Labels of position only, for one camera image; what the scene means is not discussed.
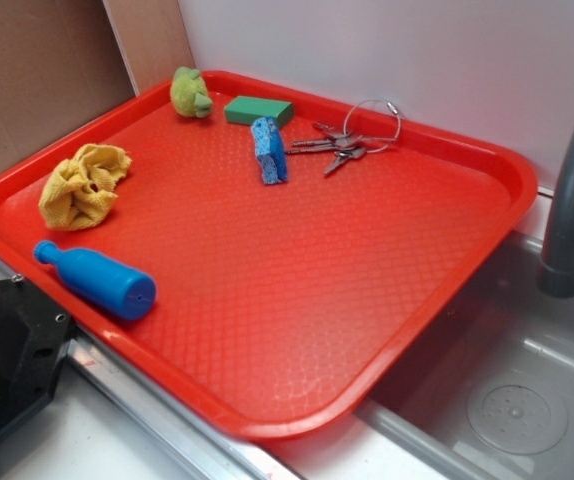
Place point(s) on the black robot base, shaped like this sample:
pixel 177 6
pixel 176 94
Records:
pixel 34 332

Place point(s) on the yellow crumpled cloth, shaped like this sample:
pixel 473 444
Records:
pixel 80 192

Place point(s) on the red plastic tray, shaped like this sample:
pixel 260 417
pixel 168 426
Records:
pixel 278 307

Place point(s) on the blue sponge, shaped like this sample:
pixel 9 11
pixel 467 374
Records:
pixel 269 150

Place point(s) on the silver keys bunch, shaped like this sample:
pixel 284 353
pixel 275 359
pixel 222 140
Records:
pixel 346 146

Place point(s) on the green rectangular block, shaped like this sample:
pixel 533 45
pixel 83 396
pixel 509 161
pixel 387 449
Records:
pixel 245 110

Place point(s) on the blue plastic toy bottle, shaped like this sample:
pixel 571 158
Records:
pixel 117 288

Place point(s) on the green plush toy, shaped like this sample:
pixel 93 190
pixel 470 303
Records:
pixel 189 95

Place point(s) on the grey toy sink basin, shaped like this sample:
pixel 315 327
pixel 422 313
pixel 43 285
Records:
pixel 486 392

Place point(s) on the brown cardboard panel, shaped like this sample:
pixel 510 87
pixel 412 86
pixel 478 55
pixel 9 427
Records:
pixel 64 63

